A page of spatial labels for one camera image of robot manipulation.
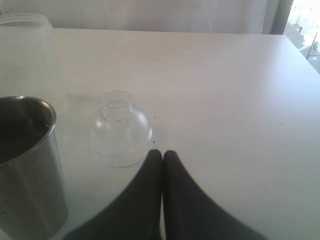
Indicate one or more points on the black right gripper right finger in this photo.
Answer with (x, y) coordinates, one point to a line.
(189, 214)

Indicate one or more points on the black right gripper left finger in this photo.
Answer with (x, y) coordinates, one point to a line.
(135, 213)

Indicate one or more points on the stainless steel tumbler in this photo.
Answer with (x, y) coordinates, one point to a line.
(33, 203)

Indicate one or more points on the clear dome strainer lid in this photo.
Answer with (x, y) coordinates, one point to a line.
(120, 134)

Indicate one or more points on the translucent plastic container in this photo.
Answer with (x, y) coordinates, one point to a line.
(28, 60)

